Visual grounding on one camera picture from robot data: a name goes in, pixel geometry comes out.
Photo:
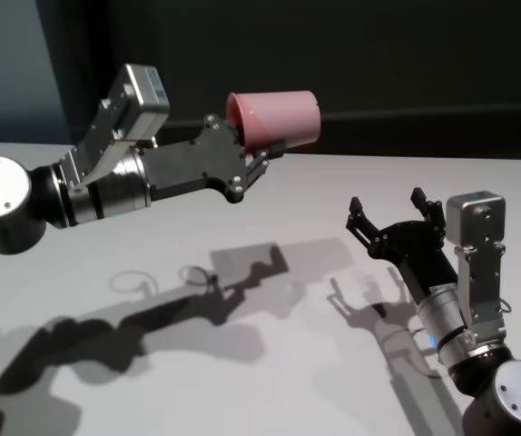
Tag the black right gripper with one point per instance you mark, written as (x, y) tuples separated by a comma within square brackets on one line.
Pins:
[(415, 254)]

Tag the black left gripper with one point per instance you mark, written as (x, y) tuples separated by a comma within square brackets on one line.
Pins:
[(197, 168)]

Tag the pink plastic cup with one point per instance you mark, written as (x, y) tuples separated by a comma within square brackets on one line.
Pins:
[(283, 118)]

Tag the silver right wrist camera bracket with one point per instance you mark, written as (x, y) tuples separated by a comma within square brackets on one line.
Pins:
[(476, 213)]

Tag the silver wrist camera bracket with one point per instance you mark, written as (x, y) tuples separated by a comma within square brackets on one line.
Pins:
[(142, 100), (476, 213)]

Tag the thin grey horizontal rail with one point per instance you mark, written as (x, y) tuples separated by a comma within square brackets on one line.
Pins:
[(424, 113)]

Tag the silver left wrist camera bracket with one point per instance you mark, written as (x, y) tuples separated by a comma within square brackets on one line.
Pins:
[(142, 100)]

